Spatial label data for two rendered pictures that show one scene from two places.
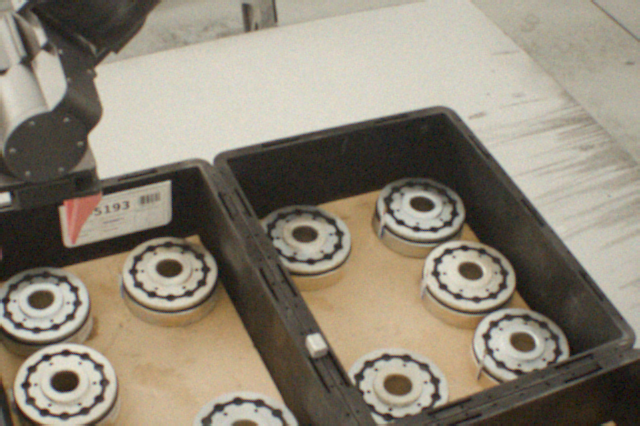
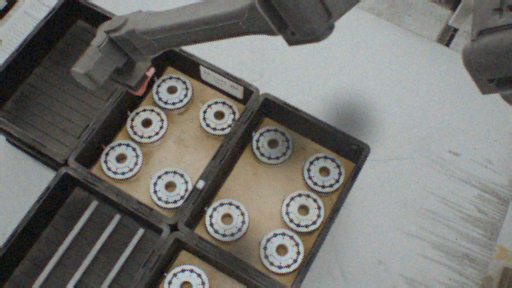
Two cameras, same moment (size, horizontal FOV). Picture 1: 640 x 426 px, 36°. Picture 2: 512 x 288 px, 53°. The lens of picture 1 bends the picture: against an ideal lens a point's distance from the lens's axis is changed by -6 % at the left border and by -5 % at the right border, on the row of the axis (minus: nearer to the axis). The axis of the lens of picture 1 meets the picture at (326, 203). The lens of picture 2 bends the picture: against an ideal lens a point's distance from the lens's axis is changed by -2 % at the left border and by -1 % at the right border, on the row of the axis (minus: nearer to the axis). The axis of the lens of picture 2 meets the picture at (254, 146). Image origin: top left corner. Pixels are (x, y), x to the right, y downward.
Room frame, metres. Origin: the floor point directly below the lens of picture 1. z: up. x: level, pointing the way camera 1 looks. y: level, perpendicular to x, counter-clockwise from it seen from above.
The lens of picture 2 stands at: (0.46, -0.37, 2.06)
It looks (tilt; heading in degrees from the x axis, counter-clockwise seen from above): 67 degrees down; 54
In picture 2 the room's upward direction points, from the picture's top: 5 degrees clockwise
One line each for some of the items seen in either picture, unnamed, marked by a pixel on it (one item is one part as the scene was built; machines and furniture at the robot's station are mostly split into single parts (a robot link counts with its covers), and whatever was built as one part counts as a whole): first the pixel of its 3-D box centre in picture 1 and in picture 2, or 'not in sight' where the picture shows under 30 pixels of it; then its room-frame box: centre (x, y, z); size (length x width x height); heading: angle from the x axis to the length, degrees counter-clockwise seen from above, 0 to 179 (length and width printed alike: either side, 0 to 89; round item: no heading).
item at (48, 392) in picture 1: (65, 382); (146, 123); (0.56, 0.23, 0.86); 0.05 x 0.05 x 0.01
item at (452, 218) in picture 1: (421, 208); (324, 172); (0.87, -0.11, 0.86); 0.10 x 0.10 x 0.01
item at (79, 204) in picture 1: (52, 200); (133, 79); (0.56, 0.21, 1.10); 0.07 x 0.07 x 0.09; 28
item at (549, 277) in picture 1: (409, 287); (275, 194); (0.74, -0.10, 0.87); 0.40 x 0.30 x 0.11; 29
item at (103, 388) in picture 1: (65, 385); (147, 124); (0.56, 0.23, 0.86); 0.10 x 0.10 x 0.01
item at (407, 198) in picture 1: (421, 205); (324, 171); (0.87, -0.11, 0.86); 0.05 x 0.05 x 0.01
